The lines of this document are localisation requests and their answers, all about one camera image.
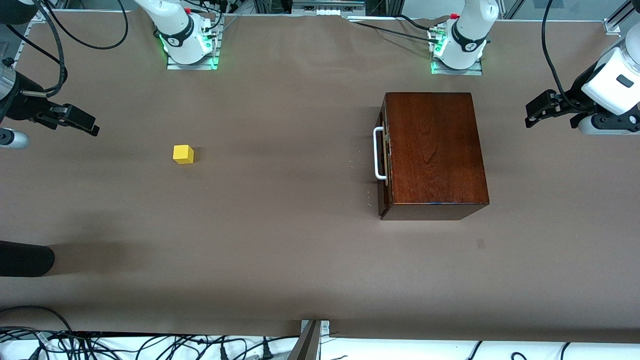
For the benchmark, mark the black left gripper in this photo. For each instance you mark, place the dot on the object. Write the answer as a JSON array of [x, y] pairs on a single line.
[[578, 94]]

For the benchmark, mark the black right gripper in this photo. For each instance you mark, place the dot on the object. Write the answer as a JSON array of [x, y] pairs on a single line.
[[21, 106]]

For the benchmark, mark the yellow cube block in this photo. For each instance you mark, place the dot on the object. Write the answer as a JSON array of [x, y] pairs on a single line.
[[183, 155]]

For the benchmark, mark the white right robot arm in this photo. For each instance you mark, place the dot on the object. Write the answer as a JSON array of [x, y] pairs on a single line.
[[180, 45]]

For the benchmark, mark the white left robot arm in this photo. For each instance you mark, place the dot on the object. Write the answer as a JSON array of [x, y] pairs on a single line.
[[467, 40]]

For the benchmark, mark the slanted aluminium extrusion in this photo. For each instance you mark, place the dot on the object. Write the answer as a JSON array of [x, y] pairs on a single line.
[[512, 9]]

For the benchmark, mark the dark brown wooden cabinet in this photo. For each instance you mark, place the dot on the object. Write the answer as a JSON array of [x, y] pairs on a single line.
[[435, 150]]

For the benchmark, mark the black rounded object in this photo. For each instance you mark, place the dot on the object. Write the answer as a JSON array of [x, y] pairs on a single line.
[[25, 259]]

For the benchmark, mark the grey device with white connectors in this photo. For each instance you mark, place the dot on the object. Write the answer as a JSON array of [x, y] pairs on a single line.
[[327, 11]]

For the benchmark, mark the black power plug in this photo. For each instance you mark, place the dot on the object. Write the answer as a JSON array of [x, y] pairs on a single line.
[[267, 353], [223, 353]]

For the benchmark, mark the aluminium table edge rail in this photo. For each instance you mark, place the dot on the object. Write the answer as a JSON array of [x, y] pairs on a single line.
[[21, 46]]

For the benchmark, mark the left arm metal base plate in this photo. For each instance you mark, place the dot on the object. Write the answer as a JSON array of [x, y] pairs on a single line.
[[457, 72]]

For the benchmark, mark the aluminium frame corner bracket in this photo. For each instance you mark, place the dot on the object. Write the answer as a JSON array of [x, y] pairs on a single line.
[[612, 26]]

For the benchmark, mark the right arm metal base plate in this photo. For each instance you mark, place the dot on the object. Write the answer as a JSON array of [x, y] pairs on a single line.
[[192, 66]]

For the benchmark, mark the metal bracket post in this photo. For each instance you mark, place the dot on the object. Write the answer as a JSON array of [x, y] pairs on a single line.
[[314, 327]]

